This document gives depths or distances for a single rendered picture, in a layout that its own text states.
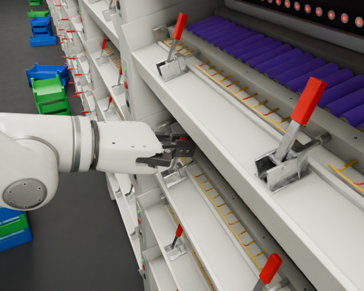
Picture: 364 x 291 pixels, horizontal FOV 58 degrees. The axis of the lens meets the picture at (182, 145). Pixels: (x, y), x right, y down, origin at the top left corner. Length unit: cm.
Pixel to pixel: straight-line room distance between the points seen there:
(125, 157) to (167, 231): 34
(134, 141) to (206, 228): 17
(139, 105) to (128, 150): 22
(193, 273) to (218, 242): 22
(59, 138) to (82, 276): 103
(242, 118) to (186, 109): 8
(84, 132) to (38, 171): 10
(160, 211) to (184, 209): 28
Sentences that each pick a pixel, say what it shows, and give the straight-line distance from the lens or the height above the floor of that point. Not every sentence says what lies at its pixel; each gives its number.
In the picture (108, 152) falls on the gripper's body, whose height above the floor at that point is 88.
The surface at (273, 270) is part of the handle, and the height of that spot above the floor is 83.
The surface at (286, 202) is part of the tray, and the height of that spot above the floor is 96.
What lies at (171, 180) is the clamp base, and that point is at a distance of 59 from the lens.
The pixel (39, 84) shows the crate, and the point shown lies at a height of 19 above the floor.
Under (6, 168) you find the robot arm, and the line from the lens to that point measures 40.
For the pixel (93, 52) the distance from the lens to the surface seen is 136.
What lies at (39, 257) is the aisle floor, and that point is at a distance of 157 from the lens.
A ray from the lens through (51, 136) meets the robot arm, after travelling 47.
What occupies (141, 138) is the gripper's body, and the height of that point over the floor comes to 87.
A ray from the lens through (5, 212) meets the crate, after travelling 153.
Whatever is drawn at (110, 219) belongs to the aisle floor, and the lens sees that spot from 163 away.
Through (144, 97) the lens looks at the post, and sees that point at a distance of 68.
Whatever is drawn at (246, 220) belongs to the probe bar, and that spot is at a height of 80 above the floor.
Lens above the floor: 113
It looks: 33 degrees down
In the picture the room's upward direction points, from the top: straight up
